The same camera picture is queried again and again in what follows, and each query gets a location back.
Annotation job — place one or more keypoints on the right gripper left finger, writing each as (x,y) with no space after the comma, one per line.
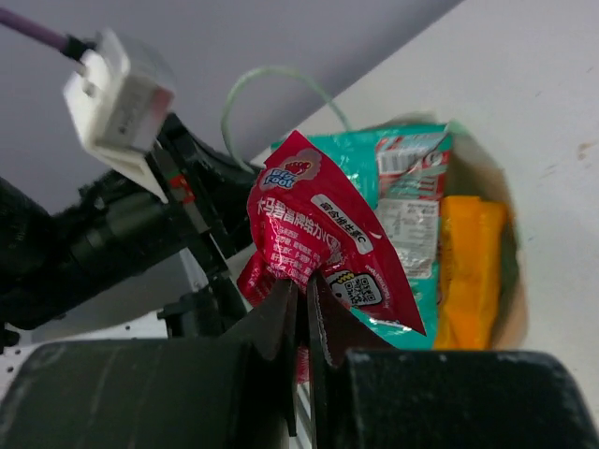
(234,391)

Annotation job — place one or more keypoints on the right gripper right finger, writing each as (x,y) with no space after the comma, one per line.
(367,394)

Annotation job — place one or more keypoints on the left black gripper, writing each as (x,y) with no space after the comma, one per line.
(120,230)

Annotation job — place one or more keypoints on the pink snack packet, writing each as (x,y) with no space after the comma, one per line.
(306,218)

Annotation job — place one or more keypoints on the orange yellow snack packet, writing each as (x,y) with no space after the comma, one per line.
(471,230)

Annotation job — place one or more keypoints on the teal candy packet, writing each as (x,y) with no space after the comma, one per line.
(401,171)

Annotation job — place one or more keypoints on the green paper bag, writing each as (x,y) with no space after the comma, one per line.
(472,172)

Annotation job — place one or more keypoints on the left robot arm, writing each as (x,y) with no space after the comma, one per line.
(51,264)

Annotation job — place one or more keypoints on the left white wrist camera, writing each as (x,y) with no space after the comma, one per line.
(118,101)

